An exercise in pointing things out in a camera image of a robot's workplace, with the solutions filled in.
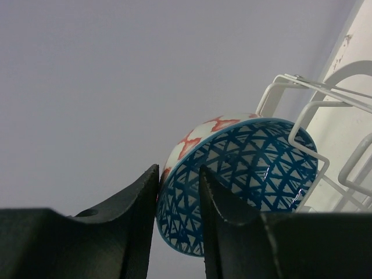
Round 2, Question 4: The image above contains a dark blue patterned bowl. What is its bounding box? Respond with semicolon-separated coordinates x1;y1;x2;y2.
156;113;319;257

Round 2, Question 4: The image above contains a white wire dish rack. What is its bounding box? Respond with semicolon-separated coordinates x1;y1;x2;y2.
256;60;371;213

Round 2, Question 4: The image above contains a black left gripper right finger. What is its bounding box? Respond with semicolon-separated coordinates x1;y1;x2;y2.
199;166;371;278

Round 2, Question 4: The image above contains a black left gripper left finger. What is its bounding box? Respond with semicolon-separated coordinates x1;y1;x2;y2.
1;164;159;278

